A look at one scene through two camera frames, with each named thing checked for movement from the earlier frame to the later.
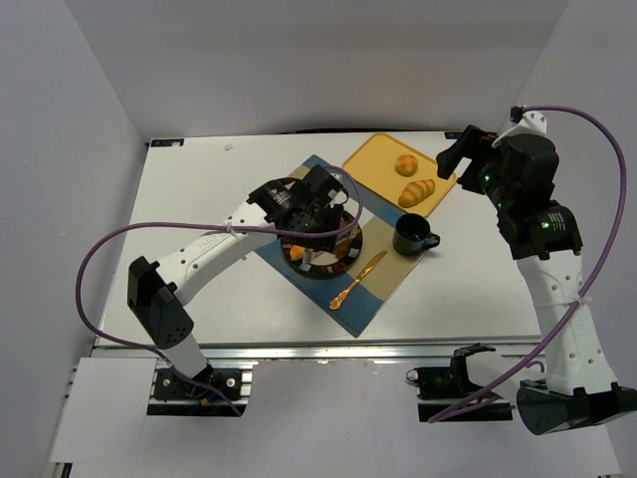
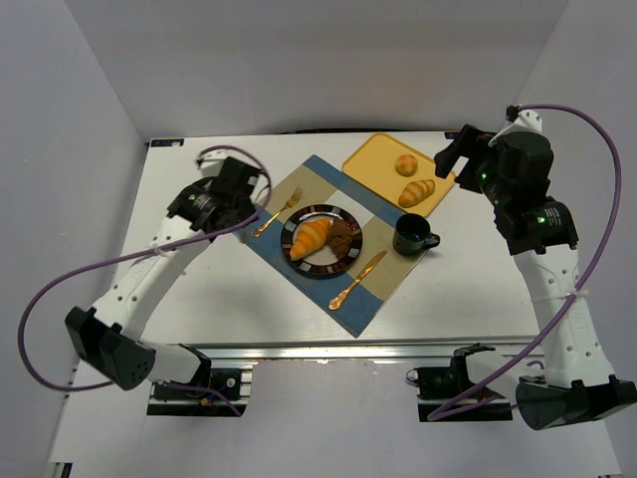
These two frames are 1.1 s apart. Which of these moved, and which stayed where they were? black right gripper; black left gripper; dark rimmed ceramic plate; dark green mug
Moved: black left gripper
Stayed: dark rimmed ceramic plate; dark green mug; black right gripper
